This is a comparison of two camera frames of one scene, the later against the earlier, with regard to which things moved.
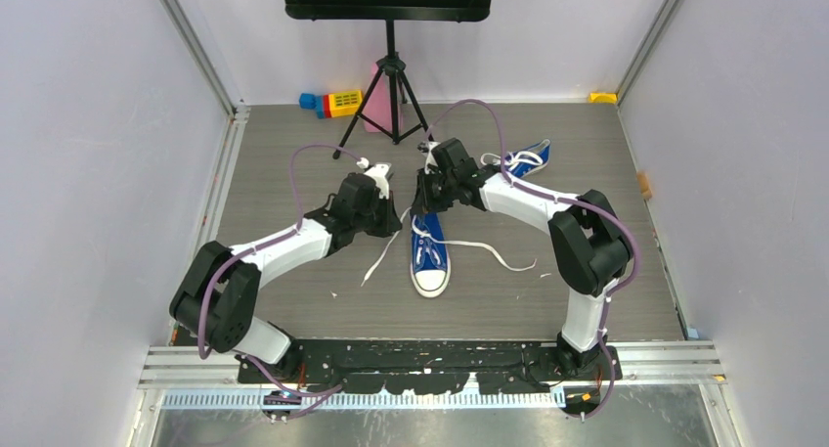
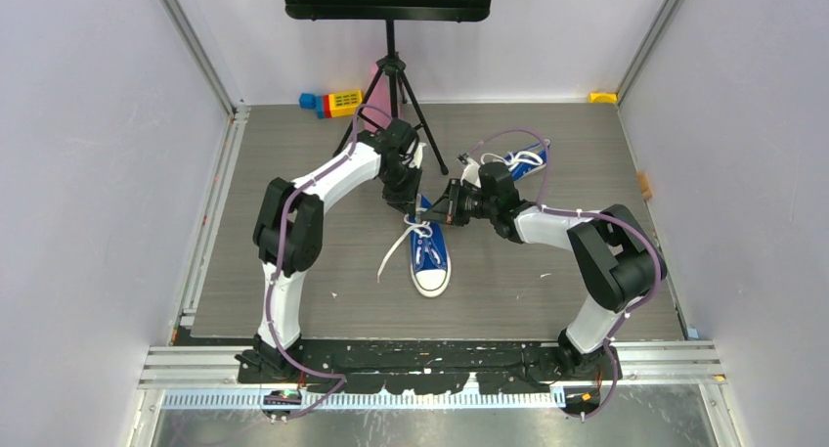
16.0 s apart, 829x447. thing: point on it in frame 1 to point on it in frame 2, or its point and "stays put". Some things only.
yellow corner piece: (602, 97) stays put
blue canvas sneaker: (430, 269) stays put
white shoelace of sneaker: (444, 241) to (425, 230)
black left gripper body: (375, 220) to (399, 186)
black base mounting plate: (432, 367) stays put
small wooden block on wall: (644, 185) stays put
